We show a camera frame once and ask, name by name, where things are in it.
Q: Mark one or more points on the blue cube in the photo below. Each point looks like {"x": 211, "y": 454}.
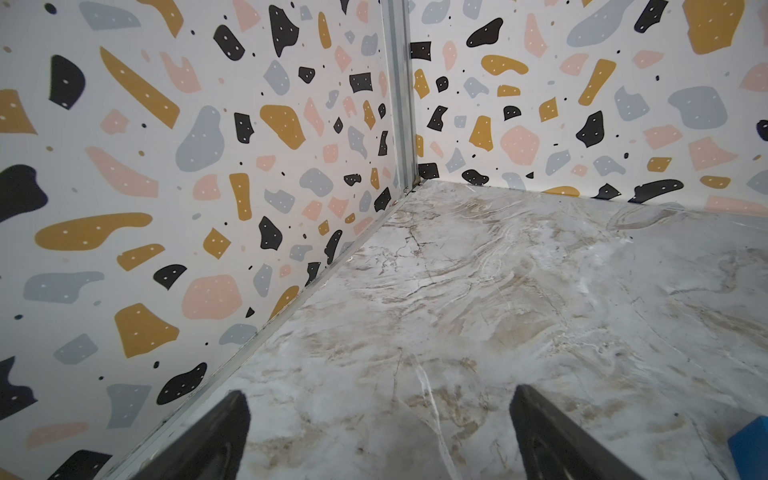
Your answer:
{"x": 749, "y": 450}

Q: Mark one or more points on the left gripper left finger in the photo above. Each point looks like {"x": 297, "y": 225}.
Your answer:
{"x": 212, "y": 448}

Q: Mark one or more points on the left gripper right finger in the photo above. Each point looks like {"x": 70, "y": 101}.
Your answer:
{"x": 553, "y": 446}

